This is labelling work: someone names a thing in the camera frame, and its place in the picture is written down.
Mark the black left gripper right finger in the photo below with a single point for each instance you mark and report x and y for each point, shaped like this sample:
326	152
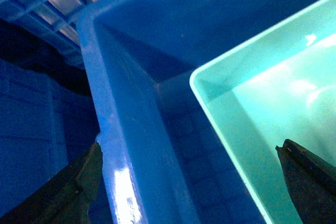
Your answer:
310	182

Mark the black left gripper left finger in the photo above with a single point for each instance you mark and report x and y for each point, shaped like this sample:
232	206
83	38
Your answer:
66	197

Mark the light turquoise plastic bin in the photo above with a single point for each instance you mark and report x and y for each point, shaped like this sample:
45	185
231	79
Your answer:
278	85

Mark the stacked blue ribbed crate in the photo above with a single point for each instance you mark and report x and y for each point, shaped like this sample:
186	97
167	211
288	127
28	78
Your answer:
47	113

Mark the large blue plastic crate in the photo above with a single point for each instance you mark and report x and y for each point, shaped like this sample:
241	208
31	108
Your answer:
163	162

